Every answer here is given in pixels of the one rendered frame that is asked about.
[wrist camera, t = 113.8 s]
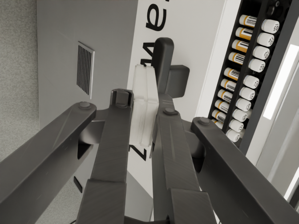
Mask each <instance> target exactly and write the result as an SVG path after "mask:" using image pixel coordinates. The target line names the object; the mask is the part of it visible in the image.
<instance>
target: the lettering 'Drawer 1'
mask: <svg viewBox="0 0 299 224"><path fill-rule="evenodd" d="M152 9H155V11H156V20H155V25H153V24H152V23H151V22H150V12H151V10H152ZM158 18H159V9H158V6H157V5H156V4H151V5H150V6H149V8H148V12H147V20H148V23H146V27H147V28H149V29H152V30H155V31H161V30H162V29H163V28H164V26H165V22H166V9H163V20H162V24H161V25H160V26H159V27H158V26H157V25H158ZM147 47H154V43H143V47H142V48H143V49H144V50H145V51H146V52H147V53H148V54H149V55H150V56H151V57H152V55H153V53H152V52H151V51H150V50H149V49H148V48H147ZM145 63H151V60H148V59H141V62H140V64H141V65H144V67H146V64H145ZM130 148H132V149H133V150H134V151H135V152H136V153H137V154H138V155H139V156H140V157H141V158H142V159H143V160H144V161H146V152H147V150H146V149H144V155H143V154H142V153H141V152H140V151H139V150H138V149H137V148H136V147H135V146H133V145H130V144H129V152H130Z"/></svg>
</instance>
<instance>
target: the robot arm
mask: <svg viewBox="0 0 299 224"><path fill-rule="evenodd" d="M151 143H152V144H151ZM94 144H99V146H98V150H97V154H96V158H95V161H94V165H93V169H92V173H91V177H90V179H88V180H87V183H86V186H85V190H84V194H83V197H82V201H81V204H80V208H79V212H78V215H77V219H76V222H75V224H217V221H216V218H215V215H214V212H215V214H216V215H217V217H218V219H219V220H220V222H221V224H299V213H298V212H297V211H296V210H295V209H294V208H293V207H292V206H291V205H290V204H289V203H288V202H287V200H286V199H285V198H284V197H283V196H282V195H281V194H280V193H279V192H278V191H277V190H276V189H275V187H274V186H273V185H272V184H271V183H270V182H269V181H268V180H267V179H266V178H265V177H264V175H263V174H262V173H261V172H260V171H259V170H258V169H257V168H256V167H255V166H254V165H253V164H252V163H251V162H250V161H249V160H248V159H247V157H246V156H245V155H244V154H243V153H242V152H241V151H240V150H239V149H238V148H237V147H236V145H235V144H234V143H233V142H232V141H231V140H230V139H229V138H228V137H227V136H226V135H225V134H224V132H223V131H222V130H221V129H220V128H219V127H218V126H217V125H216V124H215V123H214V122H213V121H212V120H210V119H208V118H205V117H195V118H193V120H192V122H189V121H186V120H183V119H181V115H180V113H179V112H178V111H177V110H175V107H174V103H173V99H172V97H171V96H169V95H167V94H160V93H158V91H157V84H156V77H155V70H154V68H153V66H146V67H144V65H141V64H137V65H136V66H135V70H134V77H133V85H132V90H128V89H121V88H118V89H114V90H112V91H111V96H110V104H109V108H107V109H103V110H97V107H96V105H94V104H92V103H89V102H85V101H84V102H83V101H81V102H78V103H75V104H73V105H72V106H71V107H69V108H68V109H67V110H66V111H64V112H63V113H62V114H60V115H59V116H58V117H57V118H56V119H54V120H53V121H52V122H51V123H49V124H48V125H47V126H45V127H44V128H43V129H42V130H40V131H39V132H38V133H37V134H35V135H34V136H33V137H32V138H30V139H29V140H28V141H26V142H25V143H24V144H23V145H21V146H20V147H19V148H18V149H17V150H15V151H14V152H13V153H12V154H10V155H9V156H8V157H6V158H5V159H4V160H3V161H1V162H0V224H35V223H36V222H37V221H38V219H39V218H40V216H41V215H42V214H43V213H44V211H45V210H46V209H47V207H48V206H49V205H50V204H51V202H52V201H53V200H54V198H55V197H56V196H57V194H58V193H59V192H60V191H61V189H62V188H63V187H64V186H65V184H66V183H67V182H68V180H69V179H70V178H71V176H72V175H73V174H74V172H75V171H76V170H77V169H78V168H79V166H80V165H81V163H82V162H83V161H84V160H85V158H86V157H87V156H88V154H89V153H90V152H91V151H92V149H93V145H94ZM129 144H130V145H137V144H140V146H144V147H149V146H151V150H150V156H149V159H151V158H152V182H153V205H154V221H151V222H144V221H141V220H137V219H134V218H131V217H128V216H125V199H126V187H127V183H126V176H127V164H128V153H129ZM200 188H201V190H202V191H200Z"/></svg>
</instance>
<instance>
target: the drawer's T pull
mask: <svg viewBox="0 0 299 224"><path fill-rule="evenodd" d="M173 52H174V42H173V40H172V39H171V38H168V37H159V38H157V39H156V41H155V43H154V49H153V55H152V60H151V66H153V68H154V70H155V77H156V84H157V91H158V93H160V94H167V95H169V96H171V97H172V99H174V98H180V97H183V96H184V95H185V90H186V85H187V81H188V77H189V73H190V69H189V68H188V67H186V66H184V65H171V61H172V57H173Z"/></svg>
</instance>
